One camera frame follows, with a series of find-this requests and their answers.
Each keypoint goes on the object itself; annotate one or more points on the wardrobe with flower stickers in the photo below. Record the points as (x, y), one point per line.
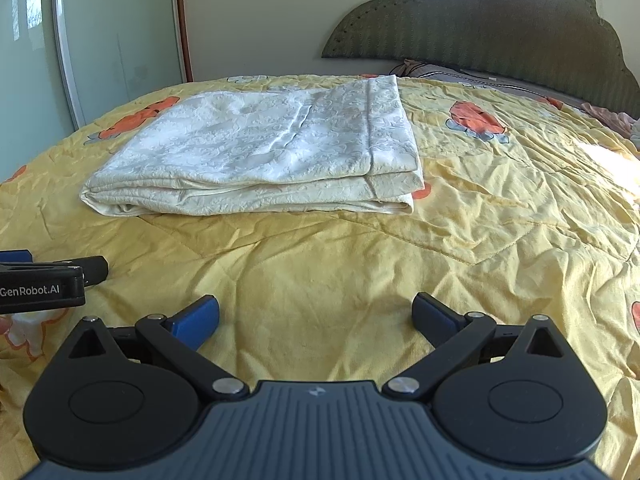
(100, 45)

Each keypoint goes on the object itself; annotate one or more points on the pink cloth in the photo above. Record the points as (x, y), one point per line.
(612, 119)

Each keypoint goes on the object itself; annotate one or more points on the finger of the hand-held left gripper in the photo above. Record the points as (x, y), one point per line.
(15, 256)
(92, 269)

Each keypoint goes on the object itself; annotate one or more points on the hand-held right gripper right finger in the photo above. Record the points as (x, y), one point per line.
(435, 315)

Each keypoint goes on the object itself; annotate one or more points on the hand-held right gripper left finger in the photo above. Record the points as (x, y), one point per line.
(197, 317)

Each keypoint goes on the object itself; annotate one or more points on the yellow printed bedspread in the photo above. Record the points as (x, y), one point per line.
(380, 260)

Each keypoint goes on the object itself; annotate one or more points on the dark scalloped headboard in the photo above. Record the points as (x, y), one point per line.
(475, 25)

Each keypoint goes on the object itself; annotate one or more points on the grey pillow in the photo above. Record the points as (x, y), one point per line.
(480, 79)

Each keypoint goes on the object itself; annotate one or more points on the white textured pants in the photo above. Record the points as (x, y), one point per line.
(260, 150)

